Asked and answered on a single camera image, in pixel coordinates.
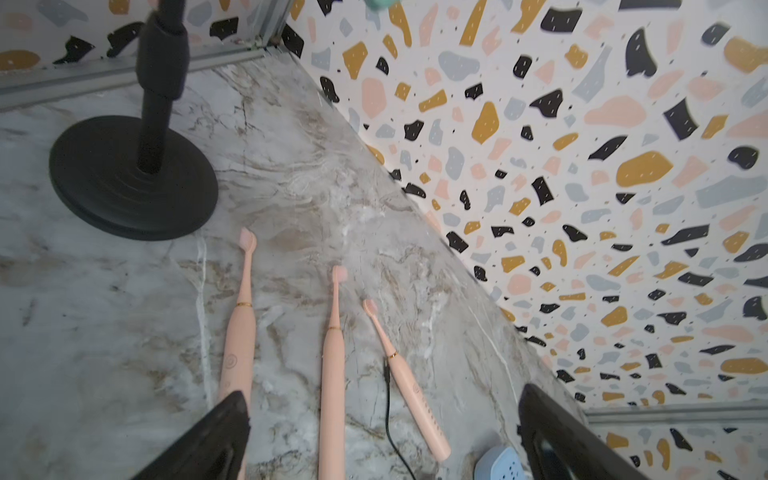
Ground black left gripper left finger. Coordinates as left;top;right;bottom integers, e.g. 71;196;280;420
134;391;250;480

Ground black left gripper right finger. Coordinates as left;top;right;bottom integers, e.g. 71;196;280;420
518;384;645;480

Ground pink toothbrush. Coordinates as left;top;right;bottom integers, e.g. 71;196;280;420
363;299;452;462
219;227;257;413
318;265;347;480

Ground black charging cable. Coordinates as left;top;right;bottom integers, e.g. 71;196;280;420
382;358;418;480

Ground light blue power strip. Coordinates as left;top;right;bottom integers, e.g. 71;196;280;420
473;445;526;480

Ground black microphone stand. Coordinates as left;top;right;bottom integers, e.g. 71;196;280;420
49;1;218;241

